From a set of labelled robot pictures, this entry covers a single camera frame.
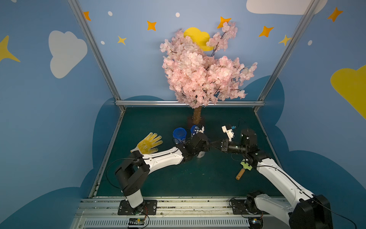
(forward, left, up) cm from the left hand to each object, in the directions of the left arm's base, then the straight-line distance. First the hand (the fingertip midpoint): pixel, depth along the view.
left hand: (210, 140), depth 83 cm
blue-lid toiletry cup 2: (0, +10, +11) cm, 15 cm away
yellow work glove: (+3, +43, -16) cm, 46 cm away
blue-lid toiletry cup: (+5, +18, -2) cm, 19 cm away
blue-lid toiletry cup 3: (-4, +4, -12) cm, 14 cm away
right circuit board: (-38, -23, -19) cm, 49 cm away
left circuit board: (-40, +39, -18) cm, 58 cm away
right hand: (-6, 0, +6) cm, 8 cm away
